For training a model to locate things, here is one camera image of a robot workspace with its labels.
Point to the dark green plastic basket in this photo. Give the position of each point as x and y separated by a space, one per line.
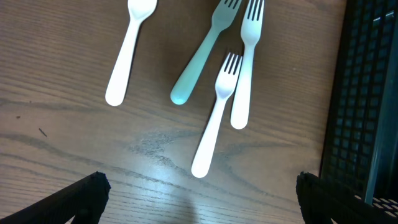
360 145

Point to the clear white plastic basket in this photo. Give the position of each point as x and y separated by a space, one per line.
388 206

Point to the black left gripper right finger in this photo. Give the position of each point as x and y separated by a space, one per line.
321 202

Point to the white plastic fork, upper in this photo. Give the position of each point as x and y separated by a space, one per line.
250 33

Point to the mint green plastic fork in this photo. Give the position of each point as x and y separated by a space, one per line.
222 18

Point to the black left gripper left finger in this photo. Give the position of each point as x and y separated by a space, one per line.
81 202

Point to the white plastic spoon by forks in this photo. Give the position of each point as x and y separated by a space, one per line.
139 10

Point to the white plastic fork, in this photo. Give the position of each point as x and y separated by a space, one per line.
224 87
250 33

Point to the white plastic fork, lower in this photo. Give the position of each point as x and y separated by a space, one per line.
224 87

